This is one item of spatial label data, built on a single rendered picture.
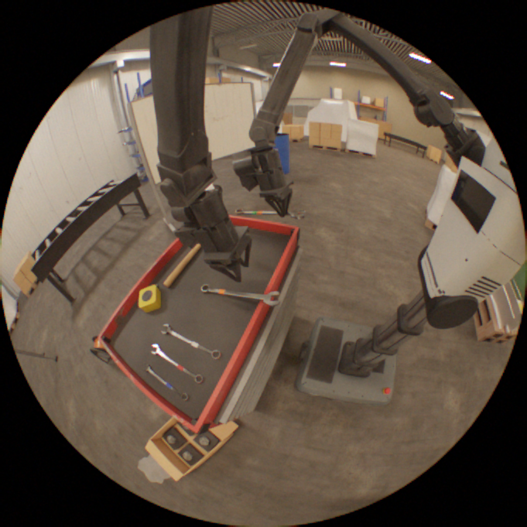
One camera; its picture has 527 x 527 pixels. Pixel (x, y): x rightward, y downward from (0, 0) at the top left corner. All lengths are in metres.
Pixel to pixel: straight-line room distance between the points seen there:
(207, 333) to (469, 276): 0.64
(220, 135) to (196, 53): 2.71
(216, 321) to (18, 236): 8.04
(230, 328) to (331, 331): 0.83
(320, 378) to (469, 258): 0.95
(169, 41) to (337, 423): 1.59
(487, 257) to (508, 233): 0.06
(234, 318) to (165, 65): 0.53
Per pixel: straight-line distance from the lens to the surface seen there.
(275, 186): 0.50
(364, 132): 7.29
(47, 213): 8.11
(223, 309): 0.54
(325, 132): 7.12
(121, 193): 3.47
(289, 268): 0.64
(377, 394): 1.25
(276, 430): 1.38
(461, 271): 0.44
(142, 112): 2.59
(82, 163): 8.37
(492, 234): 0.40
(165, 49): 0.23
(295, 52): 0.55
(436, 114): 0.57
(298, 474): 1.50
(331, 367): 1.15
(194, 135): 0.25
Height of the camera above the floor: 1.36
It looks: 47 degrees down
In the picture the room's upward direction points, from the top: 7 degrees counter-clockwise
